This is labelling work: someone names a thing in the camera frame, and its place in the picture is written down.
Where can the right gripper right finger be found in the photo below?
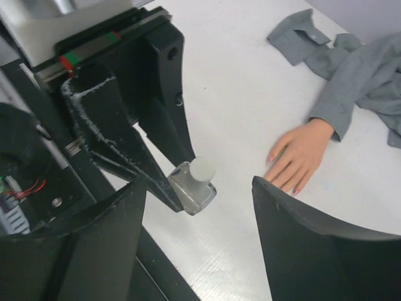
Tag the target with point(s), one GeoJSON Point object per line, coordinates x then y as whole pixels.
{"type": "Point", "coordinates": [310, 255]}

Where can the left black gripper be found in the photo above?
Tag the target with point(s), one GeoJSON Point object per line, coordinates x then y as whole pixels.
{"type": "Point", "coordinates": [138, 45]}

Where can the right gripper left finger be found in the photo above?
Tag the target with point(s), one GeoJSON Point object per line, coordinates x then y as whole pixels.
{"type": "Point", "coordinates": [88, 256]}

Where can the white nail polish cap brush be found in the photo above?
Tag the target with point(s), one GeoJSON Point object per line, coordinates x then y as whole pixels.
{"type": "Point", "coordinates": [202, 171]}

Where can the clear nail polish bottle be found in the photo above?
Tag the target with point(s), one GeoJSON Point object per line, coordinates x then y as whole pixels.
{"type": "Point", "coordinates": [193, 199]}

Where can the mannequin hand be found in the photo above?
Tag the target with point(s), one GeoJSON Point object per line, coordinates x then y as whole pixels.
{"type": "Point", "coordinates": [297, 155]}

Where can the grey crumpled shirt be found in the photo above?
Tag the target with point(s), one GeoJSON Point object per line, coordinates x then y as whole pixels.
{"type": "Point", "coordinates": [357, 74]}

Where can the white slotted cable duct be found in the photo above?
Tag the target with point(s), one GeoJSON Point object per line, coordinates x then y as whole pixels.
{"type": "Point", "coordinates": [15, 222]}

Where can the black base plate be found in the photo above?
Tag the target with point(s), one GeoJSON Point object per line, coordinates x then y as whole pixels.
{"type": "Point", "coordinates": [75, 171]}

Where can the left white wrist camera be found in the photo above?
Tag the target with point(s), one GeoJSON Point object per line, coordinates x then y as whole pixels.
{"type": "Point", "coordinates": [30, 29]}

